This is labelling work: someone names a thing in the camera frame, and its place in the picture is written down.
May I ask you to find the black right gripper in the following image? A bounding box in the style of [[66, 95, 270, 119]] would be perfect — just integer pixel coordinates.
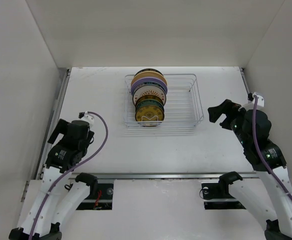
[[207, 98, 251, 147]]

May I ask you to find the white wire dish rack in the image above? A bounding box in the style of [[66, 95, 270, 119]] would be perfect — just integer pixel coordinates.
[[124, 73, 204, 131]]

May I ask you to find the yellow patterned plate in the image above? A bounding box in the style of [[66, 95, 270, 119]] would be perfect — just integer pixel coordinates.
[[135, 106, 165, 127]]

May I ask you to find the white orange sunburst plate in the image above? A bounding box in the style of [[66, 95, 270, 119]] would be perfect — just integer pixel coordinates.
[[132, 85, 166, 105]]

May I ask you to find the green rimmed white plate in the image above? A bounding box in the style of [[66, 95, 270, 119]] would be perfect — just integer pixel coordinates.
[[131, 81, 168, 93]]

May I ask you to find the purple plate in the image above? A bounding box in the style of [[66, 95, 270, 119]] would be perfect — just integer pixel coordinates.
[[131, 76, 167, 88]]

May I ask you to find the tan plate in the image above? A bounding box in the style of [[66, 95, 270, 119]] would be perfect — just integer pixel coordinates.
[[131, 71, 167, 85]]

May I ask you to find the blue patterned plate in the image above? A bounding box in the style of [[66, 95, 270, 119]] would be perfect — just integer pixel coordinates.
[[135, 99, 164, 111]]

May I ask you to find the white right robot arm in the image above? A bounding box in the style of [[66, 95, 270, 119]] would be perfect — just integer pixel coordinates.
[[208, 99, 292, 240]]

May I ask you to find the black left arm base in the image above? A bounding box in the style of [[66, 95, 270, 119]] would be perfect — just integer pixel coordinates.
[[77, 182, 114, 211]]

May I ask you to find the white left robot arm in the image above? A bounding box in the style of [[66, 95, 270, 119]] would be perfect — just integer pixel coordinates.
[[9, 113, 98, 240]]

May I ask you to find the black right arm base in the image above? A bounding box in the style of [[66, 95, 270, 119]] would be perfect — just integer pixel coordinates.
[[199, 182, 245, 210]]

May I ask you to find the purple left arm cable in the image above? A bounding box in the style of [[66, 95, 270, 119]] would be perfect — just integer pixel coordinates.
[[28, 111, 109, 240]]

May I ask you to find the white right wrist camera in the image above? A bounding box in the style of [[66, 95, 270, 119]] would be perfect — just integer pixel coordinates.
[[247, 92, 265, 110]]

